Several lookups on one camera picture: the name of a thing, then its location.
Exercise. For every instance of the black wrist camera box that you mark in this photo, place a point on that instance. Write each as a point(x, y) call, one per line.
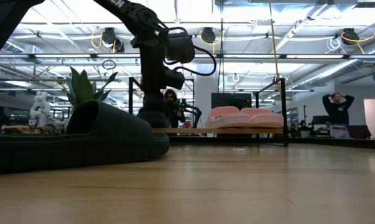
point(180, 46)

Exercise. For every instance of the person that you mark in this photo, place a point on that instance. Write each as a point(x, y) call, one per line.
point(174, 113)
point(338, 112)

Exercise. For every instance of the black monitor panel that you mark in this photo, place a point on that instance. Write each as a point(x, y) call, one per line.
point(230, 100)

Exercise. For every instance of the green potted plant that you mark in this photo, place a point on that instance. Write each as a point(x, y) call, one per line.
point(83, 88)

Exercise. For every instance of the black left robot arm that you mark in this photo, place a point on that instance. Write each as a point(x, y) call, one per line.
point(0, 31)

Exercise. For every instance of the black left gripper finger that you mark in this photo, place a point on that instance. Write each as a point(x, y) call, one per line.
point(162, 100)
point(149, 100)

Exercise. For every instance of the dark red chair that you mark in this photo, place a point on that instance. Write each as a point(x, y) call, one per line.
point(359, 131)

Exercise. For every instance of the white robot figure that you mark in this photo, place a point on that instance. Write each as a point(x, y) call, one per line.
point(40, 109)

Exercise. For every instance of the black frame wooden shelf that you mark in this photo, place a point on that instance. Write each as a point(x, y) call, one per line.
point(218, 131)

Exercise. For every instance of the pink white cloth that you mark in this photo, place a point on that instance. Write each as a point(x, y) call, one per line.
point(265, 119)

